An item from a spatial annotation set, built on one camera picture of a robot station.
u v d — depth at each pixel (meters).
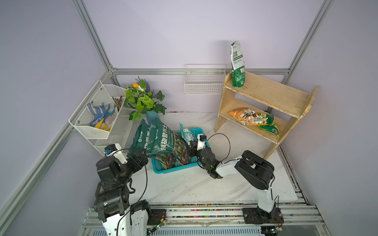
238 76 0.69
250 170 0.52
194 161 0.84
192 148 0.85
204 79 0.98
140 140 0.73
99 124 0.71
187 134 0.89
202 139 0.77
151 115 0.97
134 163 0.55
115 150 0.53
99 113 0.72
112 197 0.41
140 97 0.80
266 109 0.93
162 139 0.78
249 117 0.80
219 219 0.73
